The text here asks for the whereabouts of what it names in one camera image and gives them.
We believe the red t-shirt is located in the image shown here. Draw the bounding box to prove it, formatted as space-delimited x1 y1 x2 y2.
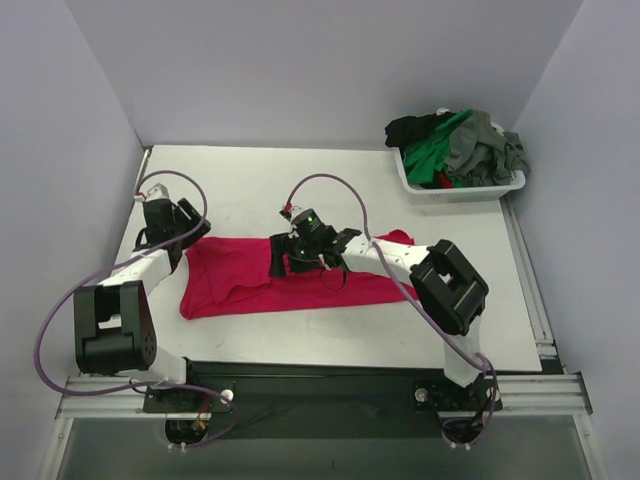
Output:
179 237 405 320

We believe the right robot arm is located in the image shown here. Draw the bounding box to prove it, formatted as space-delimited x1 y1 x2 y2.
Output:
269 209 489 408

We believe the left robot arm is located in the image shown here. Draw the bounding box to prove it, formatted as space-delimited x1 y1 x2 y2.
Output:
73 198 211 412

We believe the green t-shirt in basket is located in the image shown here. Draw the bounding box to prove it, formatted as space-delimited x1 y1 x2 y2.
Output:
402 109 474 185

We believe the black t-shirt in basket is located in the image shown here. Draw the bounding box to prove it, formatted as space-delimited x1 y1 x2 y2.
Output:
384 112 454 148

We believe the red garment in basket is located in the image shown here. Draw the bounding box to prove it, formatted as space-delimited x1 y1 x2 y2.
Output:
419 172 466 190

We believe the white plastic laundry basket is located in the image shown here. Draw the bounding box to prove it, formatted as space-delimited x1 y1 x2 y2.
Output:
391 110 528 203

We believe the grey t-shirt in basket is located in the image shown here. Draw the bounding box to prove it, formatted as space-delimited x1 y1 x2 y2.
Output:
444 111 531 187

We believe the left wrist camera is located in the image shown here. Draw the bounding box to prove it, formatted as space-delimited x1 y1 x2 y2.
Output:
134 183 170 203

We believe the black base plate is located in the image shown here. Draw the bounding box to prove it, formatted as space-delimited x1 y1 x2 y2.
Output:
143 361 503 444

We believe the aluminium frame rail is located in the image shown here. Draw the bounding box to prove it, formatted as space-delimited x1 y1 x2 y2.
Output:
56 374 592 419

